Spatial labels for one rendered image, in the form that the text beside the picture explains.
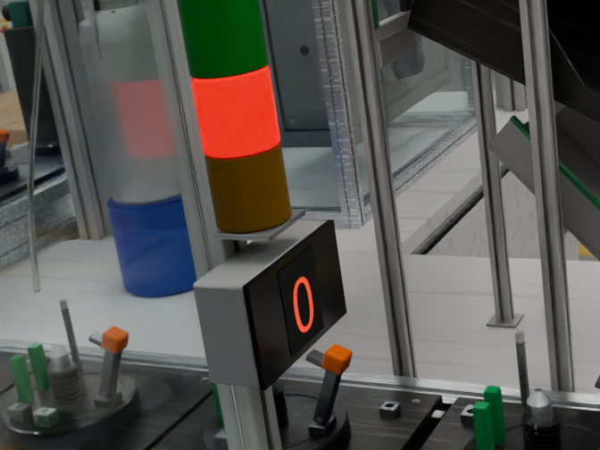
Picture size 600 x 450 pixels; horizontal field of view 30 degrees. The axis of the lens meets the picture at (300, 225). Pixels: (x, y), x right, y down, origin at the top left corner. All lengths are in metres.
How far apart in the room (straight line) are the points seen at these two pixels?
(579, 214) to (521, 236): 1.36
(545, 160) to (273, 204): 0.40
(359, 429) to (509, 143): 0.31
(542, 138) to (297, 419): 0.34
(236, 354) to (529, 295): 0.93
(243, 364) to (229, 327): 0.03
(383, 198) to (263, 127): 0.44
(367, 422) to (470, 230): 1.12
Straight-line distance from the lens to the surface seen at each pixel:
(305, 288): 0.74
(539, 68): 1.03
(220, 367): 0.72
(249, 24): 0.69
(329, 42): 1.86
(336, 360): 0.97
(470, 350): 1.44
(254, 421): 0.78
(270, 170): 0.70
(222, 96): 0.69
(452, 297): 1.61
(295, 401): 1.08
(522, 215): 2.46
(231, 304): 0.69
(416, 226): 1.91
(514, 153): 1.11
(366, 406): 1.10
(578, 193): 1.09
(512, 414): 1.06
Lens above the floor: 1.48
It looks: 18 degrees down
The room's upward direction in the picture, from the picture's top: 9 degrees counter-clockwise
